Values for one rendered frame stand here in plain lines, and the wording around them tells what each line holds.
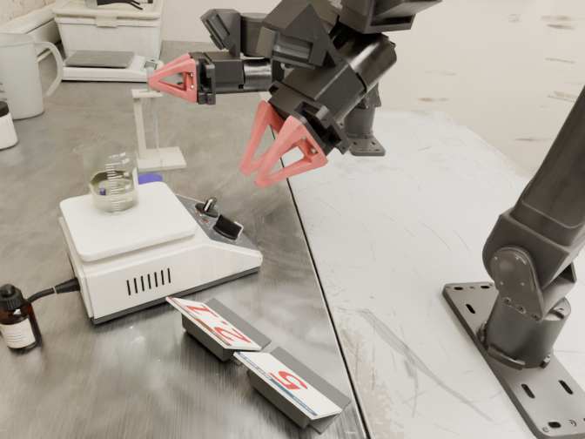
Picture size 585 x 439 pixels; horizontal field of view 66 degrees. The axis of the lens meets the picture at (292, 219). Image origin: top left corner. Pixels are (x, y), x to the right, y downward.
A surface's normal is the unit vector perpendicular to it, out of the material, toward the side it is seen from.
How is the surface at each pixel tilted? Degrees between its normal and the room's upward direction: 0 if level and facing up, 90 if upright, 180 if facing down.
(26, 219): 0
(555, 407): 0
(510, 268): 90
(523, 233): 90
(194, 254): 90
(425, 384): 0
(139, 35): 93
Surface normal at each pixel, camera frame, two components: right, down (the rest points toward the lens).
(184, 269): 0.54, 0.47
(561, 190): -0.75, 0.15
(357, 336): 0.07, -0.85
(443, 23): 0.15, 0.53
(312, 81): -0.50, -0.50
